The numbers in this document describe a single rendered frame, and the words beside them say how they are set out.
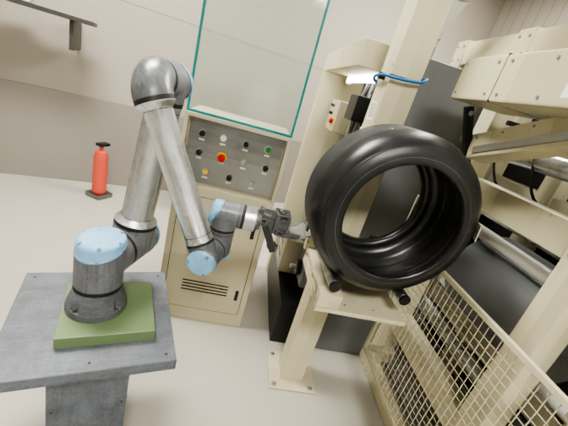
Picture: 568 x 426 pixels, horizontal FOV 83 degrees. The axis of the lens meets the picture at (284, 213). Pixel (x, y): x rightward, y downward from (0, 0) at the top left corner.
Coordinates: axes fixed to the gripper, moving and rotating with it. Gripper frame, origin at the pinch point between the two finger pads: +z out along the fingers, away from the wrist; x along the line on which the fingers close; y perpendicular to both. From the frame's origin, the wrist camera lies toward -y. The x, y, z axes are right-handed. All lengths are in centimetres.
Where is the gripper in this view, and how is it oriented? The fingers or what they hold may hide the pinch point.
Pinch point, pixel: (308, 236)
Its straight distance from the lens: 120.5
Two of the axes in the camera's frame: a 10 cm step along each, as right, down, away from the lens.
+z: 9.6, 2.2, 1.6
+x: -0.7, -3.8, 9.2
